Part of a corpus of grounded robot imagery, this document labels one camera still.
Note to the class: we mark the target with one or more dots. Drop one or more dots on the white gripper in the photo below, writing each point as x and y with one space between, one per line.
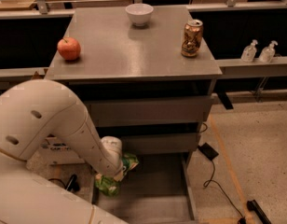
113 146

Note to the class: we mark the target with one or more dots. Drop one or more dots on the green rice chip bag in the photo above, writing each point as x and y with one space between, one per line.
110 186

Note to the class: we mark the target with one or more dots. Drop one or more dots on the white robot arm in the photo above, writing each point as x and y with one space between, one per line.
28 198

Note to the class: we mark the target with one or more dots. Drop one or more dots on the grey open bottom drawer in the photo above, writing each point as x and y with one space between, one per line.
157 191

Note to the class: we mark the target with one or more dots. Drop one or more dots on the grey middle drawer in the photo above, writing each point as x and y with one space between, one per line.
161 143

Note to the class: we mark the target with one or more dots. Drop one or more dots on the grey top drawer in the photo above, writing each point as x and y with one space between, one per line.
114 113

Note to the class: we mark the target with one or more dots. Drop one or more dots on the grey drawer cabinet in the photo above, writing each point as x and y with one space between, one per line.
113 46

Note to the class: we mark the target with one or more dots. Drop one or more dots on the black cart base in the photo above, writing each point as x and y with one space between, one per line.
72 184

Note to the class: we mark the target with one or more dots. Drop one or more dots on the brown cardboard box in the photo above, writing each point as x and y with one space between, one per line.
61 153

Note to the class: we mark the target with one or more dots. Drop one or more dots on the black power adapter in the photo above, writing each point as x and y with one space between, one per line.
208 151

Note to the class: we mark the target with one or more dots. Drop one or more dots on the black floor bar right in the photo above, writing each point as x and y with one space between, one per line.
254 206

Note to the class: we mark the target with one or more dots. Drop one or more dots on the red apple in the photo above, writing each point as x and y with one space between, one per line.
69 48

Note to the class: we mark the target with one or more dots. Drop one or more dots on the gold beverage can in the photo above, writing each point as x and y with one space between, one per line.
193 33

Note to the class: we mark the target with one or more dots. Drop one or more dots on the white ceramic bowl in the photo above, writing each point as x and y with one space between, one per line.
139 14

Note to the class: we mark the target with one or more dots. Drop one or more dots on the left clear sanitizer bottle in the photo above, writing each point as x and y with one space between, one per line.
249 52

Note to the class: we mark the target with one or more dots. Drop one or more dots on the clear sanitizer bottle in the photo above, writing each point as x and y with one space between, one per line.
249 52
268 52

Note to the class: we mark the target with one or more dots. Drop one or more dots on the right clear sanitizer bottle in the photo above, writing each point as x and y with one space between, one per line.
268 52

